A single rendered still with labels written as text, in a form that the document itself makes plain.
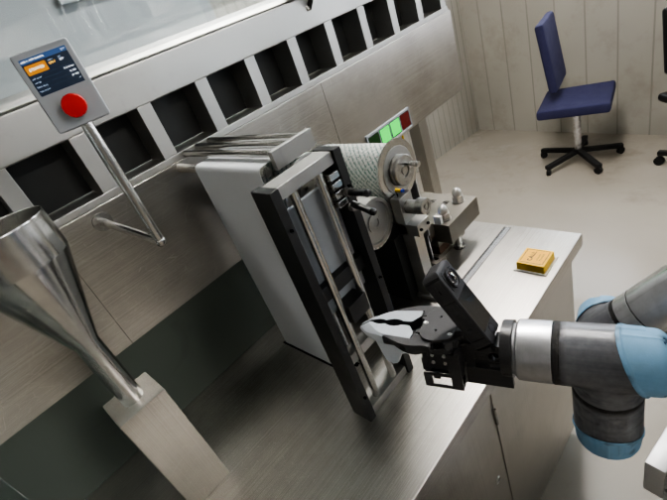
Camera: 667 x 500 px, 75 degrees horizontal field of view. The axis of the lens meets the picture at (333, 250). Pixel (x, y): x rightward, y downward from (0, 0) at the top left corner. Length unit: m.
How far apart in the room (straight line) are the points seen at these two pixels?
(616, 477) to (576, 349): 1.38
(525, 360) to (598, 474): 1.37
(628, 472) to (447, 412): 1.08
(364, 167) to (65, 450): 0.90
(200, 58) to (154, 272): 0.51
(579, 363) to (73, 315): 0.69
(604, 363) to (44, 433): 1.01
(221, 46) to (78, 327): 0.72
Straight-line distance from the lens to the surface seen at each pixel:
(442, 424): 0.93
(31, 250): 0.71
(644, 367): 0.56
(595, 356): 0.56
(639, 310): 0.68
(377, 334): 0.62
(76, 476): 1.21
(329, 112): 1.35
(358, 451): 0.94
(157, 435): 0.90
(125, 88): 1.05
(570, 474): 1.90
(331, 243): 0.78
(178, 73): 1.10
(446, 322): 0.60
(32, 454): 1.15
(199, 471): 0.99
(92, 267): 1.03
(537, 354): 0.56
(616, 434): 0.64
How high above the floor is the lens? 1.66
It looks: 30 degrees down
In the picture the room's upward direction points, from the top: 21 degrees counter-clockwise
